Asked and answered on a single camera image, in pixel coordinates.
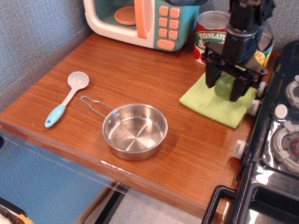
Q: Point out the black toy stove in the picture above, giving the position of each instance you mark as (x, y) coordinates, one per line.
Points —
(267, 189)

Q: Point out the white spoon teal handle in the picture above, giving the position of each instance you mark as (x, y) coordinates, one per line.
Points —
(77, 81)

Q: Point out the pineapple slices can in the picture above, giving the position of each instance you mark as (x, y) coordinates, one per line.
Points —
(265, 45)

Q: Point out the folded green cloth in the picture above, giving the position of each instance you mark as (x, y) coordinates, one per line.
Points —
(204, 101)

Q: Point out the toy microwave teal and white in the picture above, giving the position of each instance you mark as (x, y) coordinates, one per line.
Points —
(160, 24)

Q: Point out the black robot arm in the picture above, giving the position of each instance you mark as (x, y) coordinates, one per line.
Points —
(247, 14)

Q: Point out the green toy bell pepper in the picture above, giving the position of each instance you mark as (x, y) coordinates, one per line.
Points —
(224, 85)

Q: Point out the orange microwave turntable plate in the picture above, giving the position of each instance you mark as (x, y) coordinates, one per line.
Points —
(125, 15)

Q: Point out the small steel pan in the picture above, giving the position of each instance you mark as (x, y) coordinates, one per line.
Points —
(134, 132)

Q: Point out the tomato sauce can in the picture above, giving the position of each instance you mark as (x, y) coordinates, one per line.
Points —
(211, 26)

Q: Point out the orange object at corner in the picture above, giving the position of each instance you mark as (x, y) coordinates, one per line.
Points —
(9, 217)

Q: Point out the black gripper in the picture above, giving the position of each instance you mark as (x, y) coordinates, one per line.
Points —
(235, 57)

